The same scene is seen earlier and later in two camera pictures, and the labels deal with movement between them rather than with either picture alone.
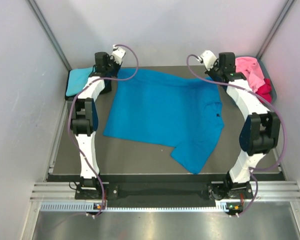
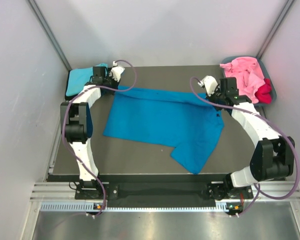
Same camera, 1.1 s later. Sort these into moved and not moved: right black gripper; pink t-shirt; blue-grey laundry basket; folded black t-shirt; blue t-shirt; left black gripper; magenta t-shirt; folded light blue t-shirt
Moved: right black gripper; left black gripper; blue t-shirt
Not moved: pink t-shirt; magenta t-shirt; folded light blue t-shirt; folded black t-shirt; blue-grey laundry basket
